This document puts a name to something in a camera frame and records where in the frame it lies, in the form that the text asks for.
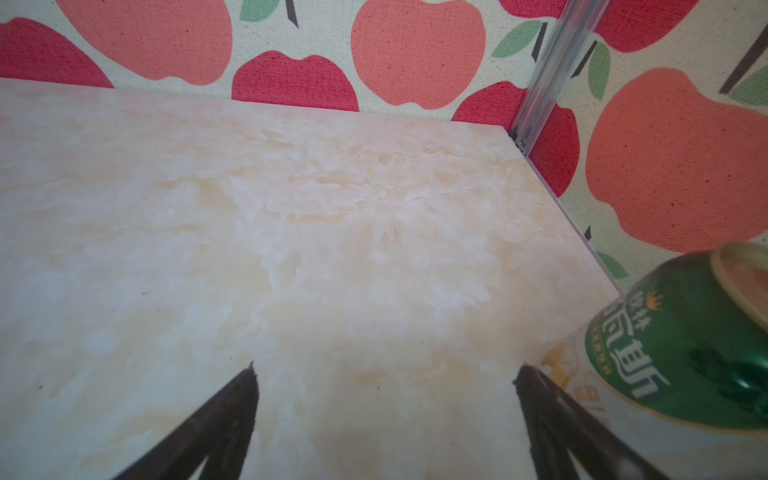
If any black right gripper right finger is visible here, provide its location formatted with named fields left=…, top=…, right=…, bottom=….
left=514, top=365, right=666, bottom=479

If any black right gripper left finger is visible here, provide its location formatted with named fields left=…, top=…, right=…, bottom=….
left=117, top=366, right=259, bottom=479

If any green drink can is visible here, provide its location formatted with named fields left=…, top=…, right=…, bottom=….
left=540, top=243, right=767, bottom=479

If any aluminium frame post right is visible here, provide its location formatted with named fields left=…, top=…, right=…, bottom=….
left=509, top=0, right=610, bottom=158

